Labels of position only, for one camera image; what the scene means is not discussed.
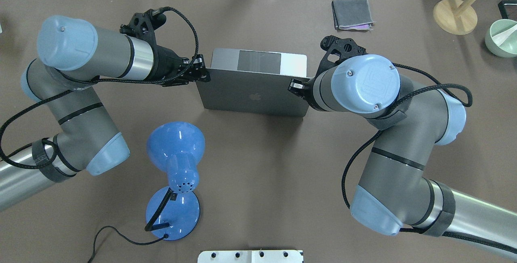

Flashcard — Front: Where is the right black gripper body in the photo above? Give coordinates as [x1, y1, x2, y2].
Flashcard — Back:
[315, 36, 367, 78]

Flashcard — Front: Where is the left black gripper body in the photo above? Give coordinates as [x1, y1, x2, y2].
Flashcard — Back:
[120, 9, 190, 87]

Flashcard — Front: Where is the grey laptop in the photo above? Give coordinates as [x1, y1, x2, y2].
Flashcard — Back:
[196, 48, 309, 117]

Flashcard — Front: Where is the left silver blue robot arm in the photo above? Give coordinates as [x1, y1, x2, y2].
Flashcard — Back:
[0, 6, 210, 211]

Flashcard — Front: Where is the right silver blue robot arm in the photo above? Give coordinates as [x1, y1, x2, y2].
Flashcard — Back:
[288, 36, 517, 261]

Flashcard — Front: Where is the grey folded cloth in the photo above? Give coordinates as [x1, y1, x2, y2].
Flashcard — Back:
[331, 0, 374, 31]

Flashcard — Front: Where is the wooden cup tree stand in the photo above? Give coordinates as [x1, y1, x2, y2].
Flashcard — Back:
[433, 0, 478, 36]

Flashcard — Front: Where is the blue desk lamp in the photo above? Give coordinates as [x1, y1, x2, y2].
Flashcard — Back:
[145, 122, 205, 241]

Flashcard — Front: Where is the white ceramic spoon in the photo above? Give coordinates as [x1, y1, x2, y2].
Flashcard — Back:
[492, 24, 517, 46]

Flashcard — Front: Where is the green ceramic bowl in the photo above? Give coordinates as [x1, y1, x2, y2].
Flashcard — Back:
[484, 19, 517, 57]

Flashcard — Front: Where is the black lamp power cable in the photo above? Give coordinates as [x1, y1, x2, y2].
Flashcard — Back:
[87, 225, 169, 263]

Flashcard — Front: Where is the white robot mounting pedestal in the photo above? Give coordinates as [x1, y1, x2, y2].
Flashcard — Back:
[197, 250, 305, 263]

